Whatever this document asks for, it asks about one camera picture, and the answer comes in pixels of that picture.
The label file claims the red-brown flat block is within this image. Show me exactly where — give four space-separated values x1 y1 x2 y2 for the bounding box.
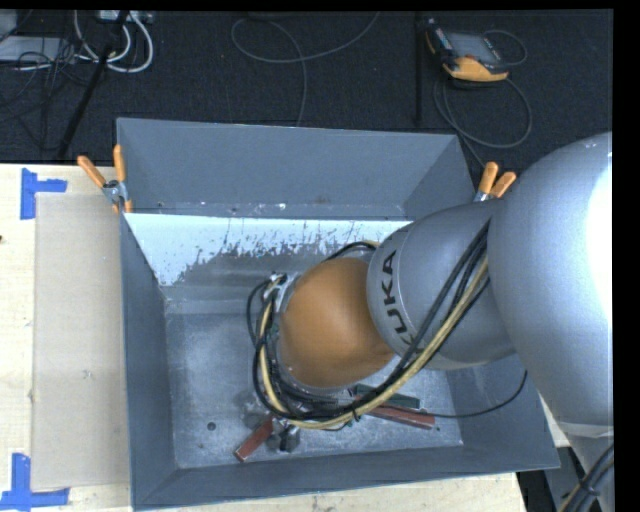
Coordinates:
234 416 275 463
360 404 437 430

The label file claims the dark green flat block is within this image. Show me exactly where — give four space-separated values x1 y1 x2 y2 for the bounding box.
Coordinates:
353 383 421 409

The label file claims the pale flat board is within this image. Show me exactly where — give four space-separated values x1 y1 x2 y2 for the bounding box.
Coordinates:
29 192 132 492

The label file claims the grey metal bin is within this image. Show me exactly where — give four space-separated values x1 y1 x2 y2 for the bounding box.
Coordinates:
115 117 562 509

